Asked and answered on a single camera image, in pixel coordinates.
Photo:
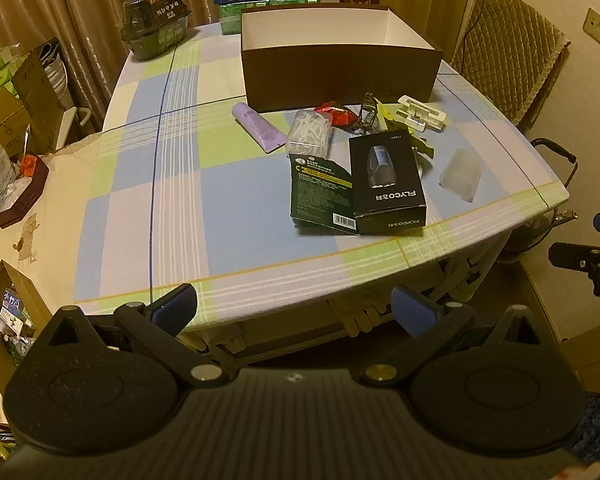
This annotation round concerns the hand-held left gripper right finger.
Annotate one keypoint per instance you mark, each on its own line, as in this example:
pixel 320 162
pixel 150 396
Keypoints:
pixel 415 310

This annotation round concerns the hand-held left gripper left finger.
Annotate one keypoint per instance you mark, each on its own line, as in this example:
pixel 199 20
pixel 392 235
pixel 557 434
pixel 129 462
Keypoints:
pixel 175 307

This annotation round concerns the black shaver box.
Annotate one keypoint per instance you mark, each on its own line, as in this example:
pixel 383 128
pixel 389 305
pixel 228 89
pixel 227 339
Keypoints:
pixel 385 180

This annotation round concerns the clear plastic cup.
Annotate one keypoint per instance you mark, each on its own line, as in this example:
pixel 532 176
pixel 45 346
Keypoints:
pixel 460 175

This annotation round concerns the dark green card packet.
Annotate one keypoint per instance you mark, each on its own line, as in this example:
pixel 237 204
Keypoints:
pixel 320 195

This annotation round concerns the yellow sachet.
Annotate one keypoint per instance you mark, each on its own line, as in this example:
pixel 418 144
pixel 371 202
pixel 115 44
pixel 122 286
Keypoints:
pixel 387 117
pixel 422 145

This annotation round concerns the white claw hair clip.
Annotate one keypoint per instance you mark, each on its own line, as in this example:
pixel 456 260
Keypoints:
pixel 422 112

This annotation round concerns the purple tube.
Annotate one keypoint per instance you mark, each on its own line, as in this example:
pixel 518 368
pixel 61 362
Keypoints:
pixel 257 127

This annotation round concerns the clear box of cotton swabs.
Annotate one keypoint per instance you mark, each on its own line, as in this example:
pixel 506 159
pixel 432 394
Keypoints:
pixel 307 135

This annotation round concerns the leopard print hair clip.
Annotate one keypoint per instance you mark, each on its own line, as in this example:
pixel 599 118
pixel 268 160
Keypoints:
pixel 367 110

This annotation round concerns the red snack packet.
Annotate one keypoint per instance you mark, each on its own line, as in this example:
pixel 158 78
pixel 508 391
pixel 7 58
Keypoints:
pixel 337 115

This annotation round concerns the open cardboard box of packets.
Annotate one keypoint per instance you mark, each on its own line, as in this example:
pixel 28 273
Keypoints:
pixel 0 280

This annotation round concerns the dark red hexagonal box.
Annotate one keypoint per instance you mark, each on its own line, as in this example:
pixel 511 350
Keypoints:
pixel 22 200

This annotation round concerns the chair with quilted cover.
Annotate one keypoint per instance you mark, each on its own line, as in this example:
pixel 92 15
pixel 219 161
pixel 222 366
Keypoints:
pixel 510 50

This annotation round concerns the white stool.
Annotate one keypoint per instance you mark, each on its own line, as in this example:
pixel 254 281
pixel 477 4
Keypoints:
pixel 72 122

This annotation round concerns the low brown cardboard box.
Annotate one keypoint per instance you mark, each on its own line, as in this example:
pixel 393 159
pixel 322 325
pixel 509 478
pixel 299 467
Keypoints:
pixel 5 120

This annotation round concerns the tall brown cardboard box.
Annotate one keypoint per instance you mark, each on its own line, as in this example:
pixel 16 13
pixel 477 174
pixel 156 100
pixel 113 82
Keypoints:
pixel 35 95

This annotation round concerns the stack of bowls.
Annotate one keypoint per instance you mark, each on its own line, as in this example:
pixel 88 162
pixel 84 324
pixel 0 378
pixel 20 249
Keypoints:
pixel 55 70

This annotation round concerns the green black noodle bowl pack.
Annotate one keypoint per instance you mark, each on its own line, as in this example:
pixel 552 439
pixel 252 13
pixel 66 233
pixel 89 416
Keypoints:
pixel 155 25

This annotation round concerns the green tissue packs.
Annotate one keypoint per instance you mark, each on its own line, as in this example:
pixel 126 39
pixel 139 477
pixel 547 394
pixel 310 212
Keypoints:
pixel 0 70

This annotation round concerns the green carton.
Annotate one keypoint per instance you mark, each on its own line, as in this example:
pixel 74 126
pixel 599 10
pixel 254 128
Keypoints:
pixel 230 17

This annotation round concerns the black metal frame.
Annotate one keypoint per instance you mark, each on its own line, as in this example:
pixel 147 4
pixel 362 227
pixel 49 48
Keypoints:
pixel 562 152

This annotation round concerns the single wall socket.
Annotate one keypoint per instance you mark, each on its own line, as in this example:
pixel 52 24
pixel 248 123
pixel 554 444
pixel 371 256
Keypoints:
pixel 595 25

